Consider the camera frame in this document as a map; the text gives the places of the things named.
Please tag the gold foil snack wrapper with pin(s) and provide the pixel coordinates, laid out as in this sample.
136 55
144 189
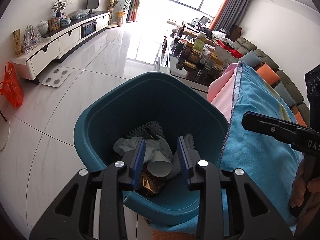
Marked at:
149 185

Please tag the orange plastic bag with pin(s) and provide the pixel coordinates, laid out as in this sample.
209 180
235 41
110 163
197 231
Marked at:
10 86

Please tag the crushed white paper cup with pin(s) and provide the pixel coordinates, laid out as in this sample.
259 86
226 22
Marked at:
159 166

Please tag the orange cushion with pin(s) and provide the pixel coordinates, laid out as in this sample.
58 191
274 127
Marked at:
268 75
300 119

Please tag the right hand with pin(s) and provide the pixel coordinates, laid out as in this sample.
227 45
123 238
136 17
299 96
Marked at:
299 188

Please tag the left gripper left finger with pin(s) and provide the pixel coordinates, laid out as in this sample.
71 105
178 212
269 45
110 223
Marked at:
93 198

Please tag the teal plastic trash bin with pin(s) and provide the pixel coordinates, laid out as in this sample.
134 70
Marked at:
179 110

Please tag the white black tv cabinet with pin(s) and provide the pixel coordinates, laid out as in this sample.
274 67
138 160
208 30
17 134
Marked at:
58 45

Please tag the grey blue cushion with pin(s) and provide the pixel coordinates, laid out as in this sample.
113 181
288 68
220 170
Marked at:
284 94
251 59

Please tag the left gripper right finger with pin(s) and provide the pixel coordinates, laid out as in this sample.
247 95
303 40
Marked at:
231 205

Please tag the small black monitor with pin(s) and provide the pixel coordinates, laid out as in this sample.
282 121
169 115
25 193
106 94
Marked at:
91 5

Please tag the white bathroom scale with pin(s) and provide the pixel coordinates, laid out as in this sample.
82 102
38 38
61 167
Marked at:
56 77

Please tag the green brown sectional sofa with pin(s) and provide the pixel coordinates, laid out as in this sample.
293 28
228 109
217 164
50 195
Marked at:
243 46

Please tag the blue floral tablecloth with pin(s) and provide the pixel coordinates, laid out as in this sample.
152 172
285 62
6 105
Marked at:
271 164

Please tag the tall potted plant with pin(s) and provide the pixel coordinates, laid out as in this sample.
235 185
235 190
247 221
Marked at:
121 8

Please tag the cluttered coffee table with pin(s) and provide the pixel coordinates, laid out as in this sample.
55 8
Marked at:
194 59

